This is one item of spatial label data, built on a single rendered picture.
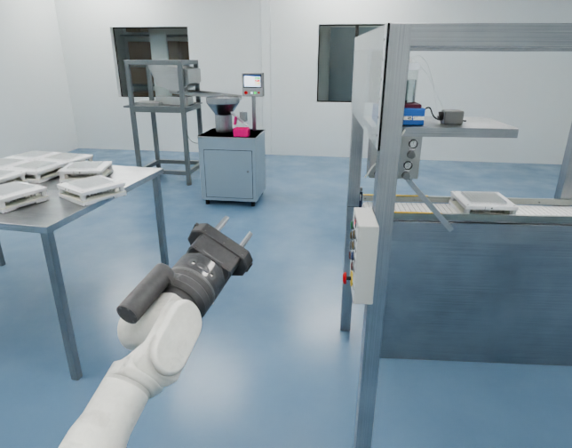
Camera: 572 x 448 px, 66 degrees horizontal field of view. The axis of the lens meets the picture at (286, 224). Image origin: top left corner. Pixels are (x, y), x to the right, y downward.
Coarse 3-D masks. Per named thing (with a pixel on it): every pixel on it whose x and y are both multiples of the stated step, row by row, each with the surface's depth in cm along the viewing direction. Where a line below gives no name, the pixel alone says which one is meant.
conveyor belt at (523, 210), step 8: (400, 208) 224; (408, 208) 224; (416, 208) 224; (424, 208) 224; (440, 208) 224; (448, 208) 224; (520, 208) 225; (528, 208) 225; (536, 208) 225; (544, 208) 225; (552, 208) 225; (560, 208) 225; (568, 208) 225; (568, 224) 206
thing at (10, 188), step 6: (0, 186) 221; (6, 186) 221; (12, 186) 221; (18, 186) 222; (24, 186) 222; (30, 186) 221; (0, 192) 211; (6, 192) 212; (12, 192) 213; (18, 198) 216; (24, 198) 219
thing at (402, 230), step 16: (400, 224) 209; (416, 224) 208; (432, 224) 208; (464, 224) 207; (480, 224) 207; (496, 224) 206; (512, 224) 206; (528, 224) 206; (544, 224) 206; (560, 224) 206; (400, 240) 212; (416, 240) 211; (432, 240) 211; (448, 240) 210; (464, 240) 210; (480, 240) 209; (496, 240) 209; (512, 240) 208; (528, 240) 208; (544, 240) 207; (560, 240) 207
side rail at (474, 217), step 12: (396, 216) 208; (408, 216) 207; (420, 216) 207; (432, 216) 207; (444, 216) 206; (456, 216) 206; (468, 216) 206; (480, 216) 205; (492, 216) 205; (504, 216) 204; (516, 216) 204; (528, 216) 204; (540, 216) 203; (552, 216) 203; (564, 216) 203
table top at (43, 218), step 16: (112, 176) 271; (128, 176) 271; (144, 176) 272; (48, 192) 239; (32, 208) 214; (48, 208) 214; (64, 208) 214; (80, 208) 215; (96, 208) 225; (0, 224) 196; (16, 224) 194; (32, 224) 194; (48, 224) 194; (64, 224) 202
